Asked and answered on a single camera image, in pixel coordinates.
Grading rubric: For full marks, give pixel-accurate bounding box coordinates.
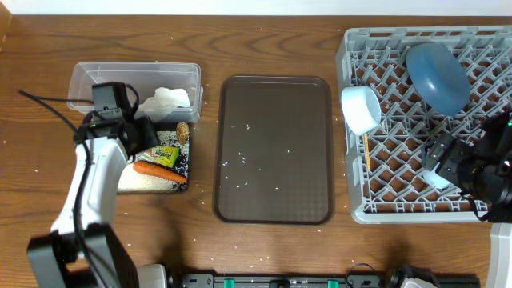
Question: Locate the light blue cup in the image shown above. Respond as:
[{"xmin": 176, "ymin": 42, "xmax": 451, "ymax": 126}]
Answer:
[{"xmin": 422, "ymin": 170, "xmax": 450, "ymax": 190}]

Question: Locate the dark blue plate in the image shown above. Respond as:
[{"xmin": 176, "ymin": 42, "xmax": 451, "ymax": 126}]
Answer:
[{"xmin": 406, "ymin": 42, "xmax": 471, "ymax": 117}]

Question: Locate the wooden chopstick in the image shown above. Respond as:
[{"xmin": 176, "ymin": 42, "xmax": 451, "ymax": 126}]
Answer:
[{"xmin": 363, "ymin": 133, "xmax": 371, "ymax": 172}]

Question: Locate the light blue rice bowl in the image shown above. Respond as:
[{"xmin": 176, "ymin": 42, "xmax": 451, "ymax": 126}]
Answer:
[{"xmin": 341, "ymin": 86, "xmax": 382, "ymax": 135}]

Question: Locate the brown food scrap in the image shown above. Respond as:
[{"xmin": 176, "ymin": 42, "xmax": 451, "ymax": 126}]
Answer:
[{"xmin": 175, "ymin": 122, "xmax": 190, "ymax": 146}]

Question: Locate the yellow green candy wrapper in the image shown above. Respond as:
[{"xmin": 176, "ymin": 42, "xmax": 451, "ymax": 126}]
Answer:
[{"xmin": 140, "ymin": 146, "xmax": 180, "ymax": 168}]

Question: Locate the white napkin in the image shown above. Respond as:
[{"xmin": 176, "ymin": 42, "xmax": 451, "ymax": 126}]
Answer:
[{"xmin": 139, "ymin": 87, "xmax": 191, "ymax": 110}]

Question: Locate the orange carrot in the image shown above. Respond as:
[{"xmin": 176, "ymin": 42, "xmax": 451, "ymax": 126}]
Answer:
[{"xmin": 133, "ymin": 161, "xmax": 187, "ymax": 183}]

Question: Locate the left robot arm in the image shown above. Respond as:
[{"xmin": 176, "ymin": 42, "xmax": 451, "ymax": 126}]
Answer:
[{"xmin": 27, "ymin": 82, "xmax": 168, "ymax": 287}]

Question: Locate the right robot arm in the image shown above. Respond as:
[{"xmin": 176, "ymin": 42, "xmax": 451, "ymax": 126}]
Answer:
[{"xmin": 422, "ymin": 110, "xmax": 511, "ymax": 287}]

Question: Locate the grey plastic dishwasher rack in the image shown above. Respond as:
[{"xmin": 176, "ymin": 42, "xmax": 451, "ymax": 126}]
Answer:
[{"xmin": 336, "ymin": 26, "xmax": 511, "ymax": 224}]

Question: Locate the black waste tray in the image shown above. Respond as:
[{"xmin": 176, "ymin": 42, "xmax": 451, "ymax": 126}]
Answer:
[{"xmin": 128, "ymin": 126, "xmax": 190, "ymax": 194}]

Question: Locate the dark brown serving tray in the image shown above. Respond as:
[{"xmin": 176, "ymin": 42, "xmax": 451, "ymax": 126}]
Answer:
[{"xmin": 213, "ymin": 75, "xmax": 334, "ymax": 226}]

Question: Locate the clear plastic bin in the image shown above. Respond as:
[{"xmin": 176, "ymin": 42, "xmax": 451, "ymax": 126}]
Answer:
[{"xmin": 67, "ymin": 62, "xmax": 203, "ymax": 123}]

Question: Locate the spilled white rice pile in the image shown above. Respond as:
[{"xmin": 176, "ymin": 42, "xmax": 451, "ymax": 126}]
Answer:
[{"xmin": 118, "ymin": 164, "xmax": 180, "ymax": 194}]

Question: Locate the black rail at table edge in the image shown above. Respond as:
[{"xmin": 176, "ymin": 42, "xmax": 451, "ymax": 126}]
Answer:
[{"xmin": 168, "ymin": 263, "xmax": 481, "ymax": 288}]

